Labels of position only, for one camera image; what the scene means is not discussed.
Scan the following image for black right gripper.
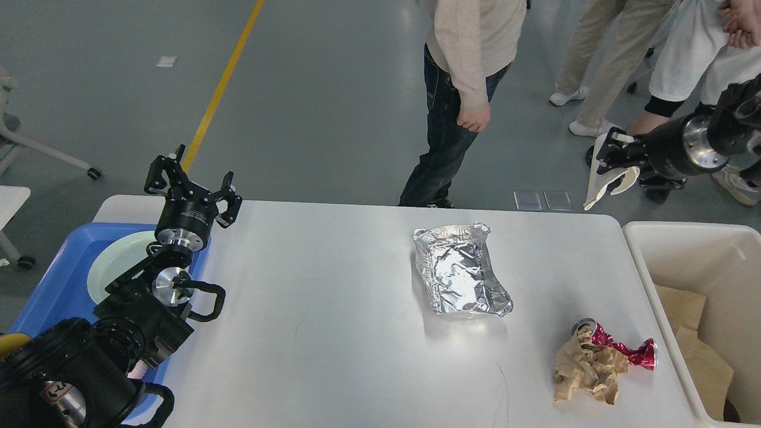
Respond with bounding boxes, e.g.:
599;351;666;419
596;114;729;191

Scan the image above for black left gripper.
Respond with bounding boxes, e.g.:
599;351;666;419
144;144;243;250

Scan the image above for small cream cup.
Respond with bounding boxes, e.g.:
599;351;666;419
583;135;640;210

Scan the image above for green plate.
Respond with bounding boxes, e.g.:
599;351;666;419
87;231;194;308

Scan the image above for pink ribbed mug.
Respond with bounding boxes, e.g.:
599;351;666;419
127;360;149;380

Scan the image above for brown paper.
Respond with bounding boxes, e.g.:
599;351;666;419
554;326;630;405
655;285;707;339

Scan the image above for aluminium foil bag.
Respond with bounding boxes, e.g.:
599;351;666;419
413;222;514;317

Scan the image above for brown paper bag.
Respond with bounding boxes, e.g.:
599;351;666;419
675;327;734;421

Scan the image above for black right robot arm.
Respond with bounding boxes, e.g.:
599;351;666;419
584;78;759;208

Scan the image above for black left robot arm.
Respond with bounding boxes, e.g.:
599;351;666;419
1;146;243;427

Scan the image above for clear floor plate right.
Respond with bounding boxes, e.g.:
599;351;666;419
543;191;574;212

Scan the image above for clear floor plate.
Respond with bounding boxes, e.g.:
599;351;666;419
543;191;574;212
513;191;543;212

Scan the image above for clear floor plate left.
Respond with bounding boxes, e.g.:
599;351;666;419
513;191;543;212

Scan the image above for person in black shorts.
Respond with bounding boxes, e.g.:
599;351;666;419
625;1;759;206

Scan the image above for white plastic bin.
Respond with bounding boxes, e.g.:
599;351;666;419
624;222;760;427

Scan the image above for person in khaki trousers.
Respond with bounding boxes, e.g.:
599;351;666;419
549;1;676;137

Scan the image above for brown paper in bin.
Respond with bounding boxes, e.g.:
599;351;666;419
655;285;707;339

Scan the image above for blue plastic tray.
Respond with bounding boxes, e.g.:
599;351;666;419
15;223;203;427

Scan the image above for white side table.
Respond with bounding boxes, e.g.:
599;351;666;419
0;184;36;268

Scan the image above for crushed red drink can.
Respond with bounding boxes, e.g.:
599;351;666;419
571;319;658;371

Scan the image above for white chair base left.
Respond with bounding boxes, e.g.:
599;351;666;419
1;67;102;181

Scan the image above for person in beige sweater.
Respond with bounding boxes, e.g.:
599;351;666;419
399;1;527;208

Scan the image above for blue mug yellow inside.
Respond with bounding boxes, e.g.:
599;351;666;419
0;332;31;360

